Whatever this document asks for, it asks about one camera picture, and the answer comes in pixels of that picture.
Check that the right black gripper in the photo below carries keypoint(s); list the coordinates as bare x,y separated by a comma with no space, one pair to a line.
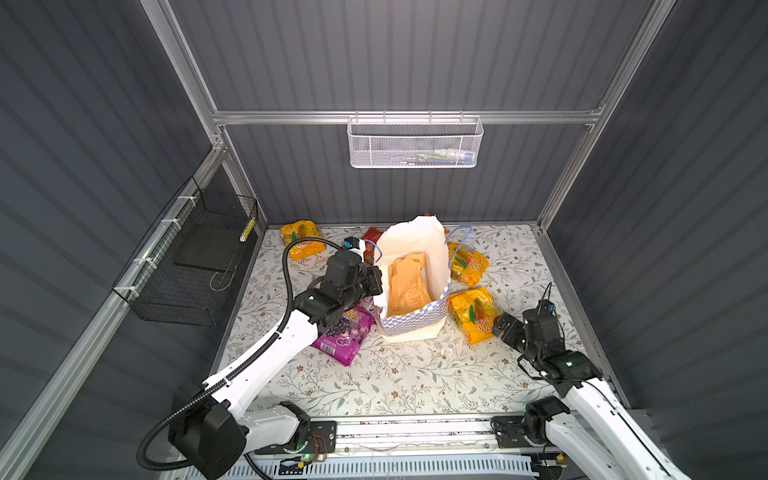
509,333

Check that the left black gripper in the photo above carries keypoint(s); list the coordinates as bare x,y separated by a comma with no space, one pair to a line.
370,273

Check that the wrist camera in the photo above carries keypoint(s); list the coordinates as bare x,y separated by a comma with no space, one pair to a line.
355,245
545,307

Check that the yellow snack bag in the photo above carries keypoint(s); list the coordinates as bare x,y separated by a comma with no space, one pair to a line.
301,230
474,313
467,265

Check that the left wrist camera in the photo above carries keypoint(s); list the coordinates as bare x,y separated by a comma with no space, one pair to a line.
355,245

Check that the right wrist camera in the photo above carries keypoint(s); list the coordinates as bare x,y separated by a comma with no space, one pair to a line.
545,307

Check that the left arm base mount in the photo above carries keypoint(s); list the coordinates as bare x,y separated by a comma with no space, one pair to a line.
316,436

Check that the white checkered paper bag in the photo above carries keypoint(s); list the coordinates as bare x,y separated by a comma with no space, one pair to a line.
421,234

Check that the yellow snack bag front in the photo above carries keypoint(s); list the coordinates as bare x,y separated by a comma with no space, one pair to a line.
474,313

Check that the black wire side basket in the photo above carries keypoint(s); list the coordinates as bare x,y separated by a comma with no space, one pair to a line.
195,264

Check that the white ventilated rail cover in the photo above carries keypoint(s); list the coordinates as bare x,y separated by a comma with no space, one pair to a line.
407,467

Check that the tan bread snack pack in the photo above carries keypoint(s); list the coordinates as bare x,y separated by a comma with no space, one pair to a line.
407,285

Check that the purple grape snack bag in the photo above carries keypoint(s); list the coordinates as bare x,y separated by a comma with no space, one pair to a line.
343,340

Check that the white wire wall basket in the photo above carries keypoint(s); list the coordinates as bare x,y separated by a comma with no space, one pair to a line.
418,142

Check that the yellow marker pen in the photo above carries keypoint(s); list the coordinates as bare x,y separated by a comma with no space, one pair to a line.
247,230

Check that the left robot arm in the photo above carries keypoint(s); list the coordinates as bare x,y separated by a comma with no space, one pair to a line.
216,432

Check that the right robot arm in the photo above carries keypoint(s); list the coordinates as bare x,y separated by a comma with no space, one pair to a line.
584,419

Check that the red candy bag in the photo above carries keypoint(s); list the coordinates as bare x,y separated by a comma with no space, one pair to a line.
371,237

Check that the small orange snack packet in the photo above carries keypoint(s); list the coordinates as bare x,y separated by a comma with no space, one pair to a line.
446,231

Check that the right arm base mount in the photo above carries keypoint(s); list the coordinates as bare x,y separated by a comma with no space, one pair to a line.
509,431

